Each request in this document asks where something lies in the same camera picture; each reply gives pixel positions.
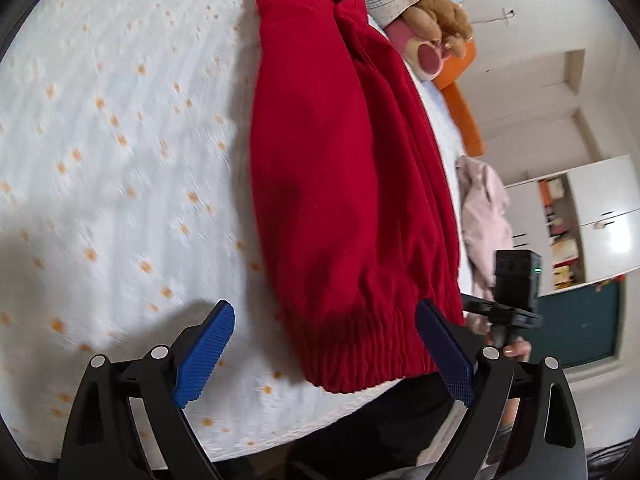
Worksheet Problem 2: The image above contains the dark green panel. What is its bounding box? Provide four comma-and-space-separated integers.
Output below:
537, 277, 623, 368

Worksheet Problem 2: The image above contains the person's right hand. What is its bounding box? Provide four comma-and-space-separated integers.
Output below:
502, 340, 532, 363

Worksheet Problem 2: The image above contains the row of colourful books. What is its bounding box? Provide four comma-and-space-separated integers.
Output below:
537, 175, 586, 291

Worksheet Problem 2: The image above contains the white cabinet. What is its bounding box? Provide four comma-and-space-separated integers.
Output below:
502, 154, 640, 291

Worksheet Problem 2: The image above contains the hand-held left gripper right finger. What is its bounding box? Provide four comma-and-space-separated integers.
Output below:
415, 298, 588, 480

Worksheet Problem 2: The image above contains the person's black clothing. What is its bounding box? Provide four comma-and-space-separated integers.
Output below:
287, 375, 461, 480

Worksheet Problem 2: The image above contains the pink garment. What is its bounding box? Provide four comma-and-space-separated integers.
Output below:
455, 155, 515, 301

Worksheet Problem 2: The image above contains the white floral eyelet blanket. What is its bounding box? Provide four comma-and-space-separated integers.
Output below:
0, 0, 451, 463

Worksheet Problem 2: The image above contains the brown plush bear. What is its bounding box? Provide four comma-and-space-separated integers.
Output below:
402, 0, 476, 58

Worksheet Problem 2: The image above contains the red collared sweater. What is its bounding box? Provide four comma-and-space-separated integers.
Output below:
250, 0, 466, 395

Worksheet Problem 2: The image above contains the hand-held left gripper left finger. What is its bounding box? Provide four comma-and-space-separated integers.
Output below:
57, 300, 236, 480

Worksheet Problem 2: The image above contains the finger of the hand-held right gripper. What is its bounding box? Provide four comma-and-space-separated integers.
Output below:
460, 294, 495, 317

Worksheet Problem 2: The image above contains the orange bed frame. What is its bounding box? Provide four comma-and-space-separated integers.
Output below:
432, 40, 486, 158

